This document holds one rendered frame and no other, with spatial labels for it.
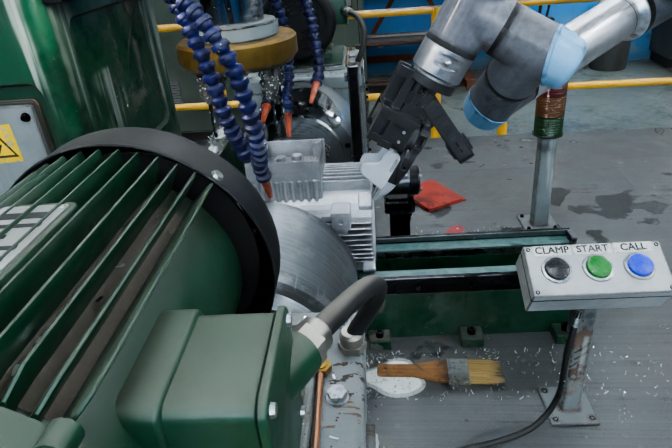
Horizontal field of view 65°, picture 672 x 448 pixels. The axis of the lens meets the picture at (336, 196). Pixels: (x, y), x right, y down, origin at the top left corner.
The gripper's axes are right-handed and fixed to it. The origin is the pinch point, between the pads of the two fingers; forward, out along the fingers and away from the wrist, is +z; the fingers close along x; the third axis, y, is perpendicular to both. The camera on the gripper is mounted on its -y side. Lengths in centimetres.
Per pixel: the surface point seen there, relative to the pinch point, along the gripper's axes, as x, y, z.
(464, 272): -1.4, -20.2, 7.7
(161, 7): -323, 126, 75
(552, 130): -33, -34, -15
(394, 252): -9.0, -10.2, 13.7
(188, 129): -323, 79, 156
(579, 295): 22.4, -21.8, -8.0
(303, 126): -26.8, 14.2, 4.8
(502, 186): -57, -44, 8
